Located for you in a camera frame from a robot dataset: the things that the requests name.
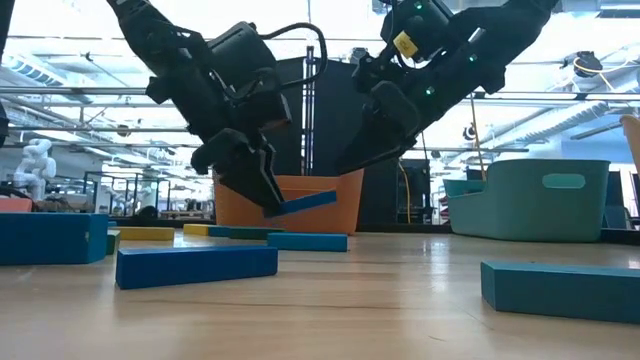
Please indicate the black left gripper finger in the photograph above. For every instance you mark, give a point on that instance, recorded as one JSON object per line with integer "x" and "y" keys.
{"x": 240, "y": 165}
{"x": 272, "y": 172}

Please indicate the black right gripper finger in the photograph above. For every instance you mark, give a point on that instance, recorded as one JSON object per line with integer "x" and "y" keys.
{"x": 372, "y": 140}
{"x": 385, "y": 156}

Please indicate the green wooden block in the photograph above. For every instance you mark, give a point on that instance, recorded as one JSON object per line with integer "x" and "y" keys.
{"x": 250, "y": 233}
{"x": 113, "y": 242}

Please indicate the orange plastic bin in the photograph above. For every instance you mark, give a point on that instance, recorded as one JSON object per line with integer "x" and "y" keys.
{"x": 325, "y": 222}

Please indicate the yellow wooden block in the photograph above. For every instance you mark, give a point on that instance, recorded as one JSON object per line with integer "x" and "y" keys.
{"x": 147, "y": 234}
{"x": 196, "y": 230}

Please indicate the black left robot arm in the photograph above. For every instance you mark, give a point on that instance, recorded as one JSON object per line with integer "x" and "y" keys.
{"x": 160, "y": 50}

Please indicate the black equipment cabinet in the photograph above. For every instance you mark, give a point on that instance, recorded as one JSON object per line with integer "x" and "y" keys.
{"x": 419, "y": 195}

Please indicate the teal plastic bin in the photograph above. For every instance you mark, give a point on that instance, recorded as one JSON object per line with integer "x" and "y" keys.
{"x": 525, "y": 215}

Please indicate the white humanoid robot figure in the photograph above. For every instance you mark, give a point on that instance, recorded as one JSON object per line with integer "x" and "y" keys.
{"x": 35, "y": 167}

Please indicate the teal wooden block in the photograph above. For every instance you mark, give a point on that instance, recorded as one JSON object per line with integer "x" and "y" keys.
{"x": 560, "y": 295}

